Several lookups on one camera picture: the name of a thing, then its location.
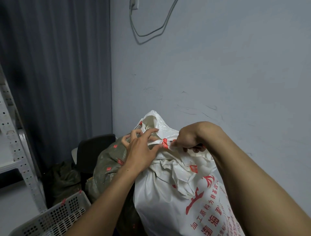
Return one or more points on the person's right hand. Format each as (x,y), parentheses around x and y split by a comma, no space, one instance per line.
(194,135)

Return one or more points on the person's left hand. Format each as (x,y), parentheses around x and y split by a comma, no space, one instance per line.
(138,153)

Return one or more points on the person's left thumb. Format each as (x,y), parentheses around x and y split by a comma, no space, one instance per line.
(156,148)

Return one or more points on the person's left middle finger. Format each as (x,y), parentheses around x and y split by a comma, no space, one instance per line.
(137,131)

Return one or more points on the person's right fingers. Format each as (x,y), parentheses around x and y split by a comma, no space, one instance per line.
(187,146)

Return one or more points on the white red-printed plastic bag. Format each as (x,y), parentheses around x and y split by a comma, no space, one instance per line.
(165,194)

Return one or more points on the person's left forearm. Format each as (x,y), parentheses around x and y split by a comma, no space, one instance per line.
(107,206)

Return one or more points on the person's right forearm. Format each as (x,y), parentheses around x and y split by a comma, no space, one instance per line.
(252,189)

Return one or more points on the black chair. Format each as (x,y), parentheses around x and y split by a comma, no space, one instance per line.
(94,150)

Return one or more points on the olive green woven sack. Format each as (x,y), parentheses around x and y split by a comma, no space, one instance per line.
(107,167)

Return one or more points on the dark green bag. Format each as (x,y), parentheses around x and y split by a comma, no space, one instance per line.
(63,180)

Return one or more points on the dark grey curtain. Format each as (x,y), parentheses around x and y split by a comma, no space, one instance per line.
(60,73)

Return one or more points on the white perforated plastic basket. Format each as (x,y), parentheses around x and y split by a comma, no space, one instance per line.
(60,216)

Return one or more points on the white metal shelf rack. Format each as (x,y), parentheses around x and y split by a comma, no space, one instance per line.
(14,145)

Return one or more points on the white wall socket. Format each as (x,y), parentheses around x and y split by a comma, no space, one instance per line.
(134,3)

